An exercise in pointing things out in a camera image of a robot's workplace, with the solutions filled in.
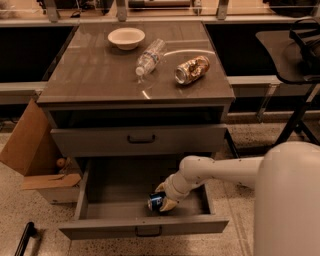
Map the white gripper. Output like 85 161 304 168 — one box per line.
155 174 189 212

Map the blue pepsi can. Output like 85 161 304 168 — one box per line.
147 192 166 211

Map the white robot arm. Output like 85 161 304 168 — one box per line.
156 141 320 256

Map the open grey middle drawer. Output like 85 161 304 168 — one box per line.
60 155 228 240

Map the grey upper drawer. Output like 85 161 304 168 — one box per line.
51 124 226 157

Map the grey drawer cabinet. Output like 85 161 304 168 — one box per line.
37 21 235 169

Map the gold patterned can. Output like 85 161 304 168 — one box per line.
174 55 210 85

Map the small round wooden ball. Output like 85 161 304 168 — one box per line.
56 158 66 168

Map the black bar on floor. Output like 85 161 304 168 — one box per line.
14 222 38 256

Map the brown cardboard box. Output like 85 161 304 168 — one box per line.
0 99 81 204

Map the clear plastic water bottle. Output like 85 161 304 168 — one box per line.
135 39 166 76

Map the white paper bowl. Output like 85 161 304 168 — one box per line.
108 27 145 50

